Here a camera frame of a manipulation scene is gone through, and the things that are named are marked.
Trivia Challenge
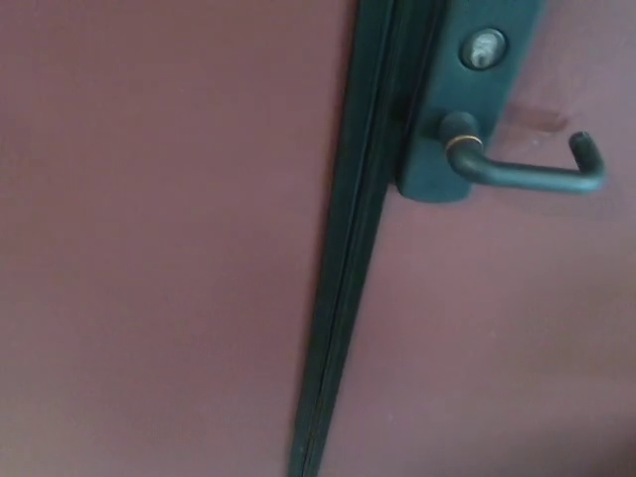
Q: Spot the black rubber door seal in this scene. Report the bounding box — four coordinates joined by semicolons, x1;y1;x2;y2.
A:
286;0;447;477

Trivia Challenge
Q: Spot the maroon door leaf with handle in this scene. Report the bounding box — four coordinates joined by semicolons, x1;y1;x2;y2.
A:
317;0;636;477

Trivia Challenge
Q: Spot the maroon door leaf without handle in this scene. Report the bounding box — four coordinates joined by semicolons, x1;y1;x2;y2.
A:
0;0;363;477

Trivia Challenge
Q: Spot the dark green door lever handle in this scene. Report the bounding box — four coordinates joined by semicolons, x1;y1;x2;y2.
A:
437;111;607;196

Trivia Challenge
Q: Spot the dark green lock plate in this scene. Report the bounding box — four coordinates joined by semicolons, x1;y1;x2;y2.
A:
395;0;549;205

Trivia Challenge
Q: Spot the silver lock cylinder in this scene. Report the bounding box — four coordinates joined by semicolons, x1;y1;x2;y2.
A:
459;27;509;71

